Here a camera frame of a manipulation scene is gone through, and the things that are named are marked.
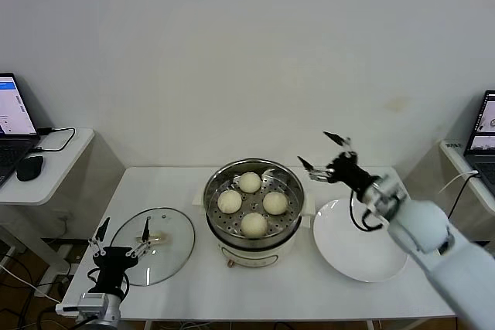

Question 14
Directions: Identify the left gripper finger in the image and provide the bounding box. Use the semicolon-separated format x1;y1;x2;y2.
87;216;111;257
127;217;152;260

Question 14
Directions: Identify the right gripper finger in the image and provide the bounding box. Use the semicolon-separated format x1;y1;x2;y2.
296;155;336;185
323;131;357;155

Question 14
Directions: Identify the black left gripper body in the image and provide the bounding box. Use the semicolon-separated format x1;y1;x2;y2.
92;247;138;296

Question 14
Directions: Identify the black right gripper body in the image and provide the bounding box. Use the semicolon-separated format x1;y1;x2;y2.
330;151;379;194

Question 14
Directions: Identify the glass lid with cream handle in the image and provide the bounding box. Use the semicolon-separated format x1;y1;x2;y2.
111;207;196;287

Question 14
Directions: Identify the white steamed baozi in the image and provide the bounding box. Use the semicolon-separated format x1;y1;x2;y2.
217;189;243;215
237;172;262;194
262;191;289;216
240;213;268;240

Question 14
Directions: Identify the stainless steel steamer tray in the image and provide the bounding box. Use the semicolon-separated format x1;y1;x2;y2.
203;158;305;245

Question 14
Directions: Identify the white round plate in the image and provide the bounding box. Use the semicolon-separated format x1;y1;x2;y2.
312;197;409;284

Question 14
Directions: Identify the white side table with mouse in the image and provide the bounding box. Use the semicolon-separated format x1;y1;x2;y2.
0;128;125;277

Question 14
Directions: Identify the white side table with label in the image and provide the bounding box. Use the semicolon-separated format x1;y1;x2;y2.
439;138;495;253

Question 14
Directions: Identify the black computer mouse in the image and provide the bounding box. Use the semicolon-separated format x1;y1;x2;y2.
15;155;45;182

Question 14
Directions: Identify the grey laptop showing pictures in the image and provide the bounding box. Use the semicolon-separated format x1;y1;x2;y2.
463;89;495;196

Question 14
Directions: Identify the black laptop with blue banner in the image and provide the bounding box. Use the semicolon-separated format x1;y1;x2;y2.
0;72;41;188

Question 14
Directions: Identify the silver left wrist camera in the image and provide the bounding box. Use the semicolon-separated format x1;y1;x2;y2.
56;293;109;314

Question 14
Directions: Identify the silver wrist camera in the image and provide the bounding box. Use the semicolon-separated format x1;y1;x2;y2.
56;293;109;314
369;175;408;217

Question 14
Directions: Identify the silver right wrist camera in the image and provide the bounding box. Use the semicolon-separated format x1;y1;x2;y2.
369;175;408;217

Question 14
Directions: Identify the black laptop charger cable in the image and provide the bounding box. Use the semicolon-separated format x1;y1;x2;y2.
29;127;77;154

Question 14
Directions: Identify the white laptop cable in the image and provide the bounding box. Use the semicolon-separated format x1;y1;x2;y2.
439;169;480;194

